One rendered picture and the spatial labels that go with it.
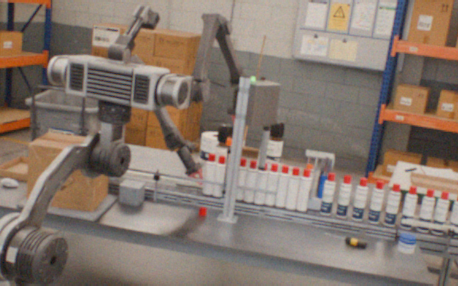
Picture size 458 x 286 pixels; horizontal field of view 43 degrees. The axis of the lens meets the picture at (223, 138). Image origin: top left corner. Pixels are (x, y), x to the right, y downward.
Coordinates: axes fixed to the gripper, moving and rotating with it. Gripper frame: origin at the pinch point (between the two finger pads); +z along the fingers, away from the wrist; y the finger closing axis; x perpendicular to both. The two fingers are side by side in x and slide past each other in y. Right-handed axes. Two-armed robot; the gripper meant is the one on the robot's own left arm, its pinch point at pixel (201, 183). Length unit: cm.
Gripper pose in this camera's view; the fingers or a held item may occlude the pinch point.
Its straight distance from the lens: 288.5
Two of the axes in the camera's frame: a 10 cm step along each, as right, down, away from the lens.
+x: -8.4, 4.8, 2.6
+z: 5.1, 8.5, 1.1
